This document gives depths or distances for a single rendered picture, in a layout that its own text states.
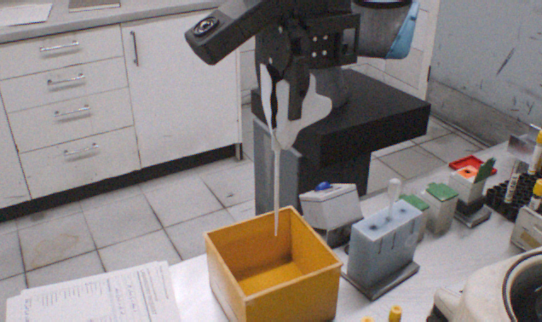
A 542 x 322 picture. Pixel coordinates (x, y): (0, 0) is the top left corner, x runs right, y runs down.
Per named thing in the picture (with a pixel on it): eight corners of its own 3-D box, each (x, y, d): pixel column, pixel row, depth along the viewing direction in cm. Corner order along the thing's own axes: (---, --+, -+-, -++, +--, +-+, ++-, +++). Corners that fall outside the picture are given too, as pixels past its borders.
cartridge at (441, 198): (431, 211, 85) (438, 179, 81) (452, 226, 81) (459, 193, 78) (414, 219, 83) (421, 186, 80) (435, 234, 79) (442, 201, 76)
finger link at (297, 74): (309, 123, 49) (312, 37, 45) (296, 127, 49) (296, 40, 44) (286, 106, 53) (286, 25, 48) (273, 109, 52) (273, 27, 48)
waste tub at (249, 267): (290, 257, 75) (291, 204, 70) (338, 318, 65) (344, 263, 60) (207, 285, 70) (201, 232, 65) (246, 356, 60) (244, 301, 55)
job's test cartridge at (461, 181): (458, 192, 87) (466, 163, 84) (480, 206, 83) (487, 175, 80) (444, 199, 85) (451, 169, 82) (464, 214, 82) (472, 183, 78)
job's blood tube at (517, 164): (503, 207, 85) (517, 158, 80) (509, 210, 84) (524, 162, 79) (498, 209, 84) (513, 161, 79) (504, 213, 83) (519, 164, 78)
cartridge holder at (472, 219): (451, 192, 90) (454, 175, 88) (490, 217, 83) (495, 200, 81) (430, 201, 87) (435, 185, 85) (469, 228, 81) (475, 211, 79)
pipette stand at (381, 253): (385, 245, 77) (394, 193, 72) (419, 270, 72) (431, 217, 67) (338, 273, 72) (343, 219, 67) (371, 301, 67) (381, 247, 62)
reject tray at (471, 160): (470, 157, 100) (471, 154, 100) (497, 173, 95) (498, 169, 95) (448, 166, 97) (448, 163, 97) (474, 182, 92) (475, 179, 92)
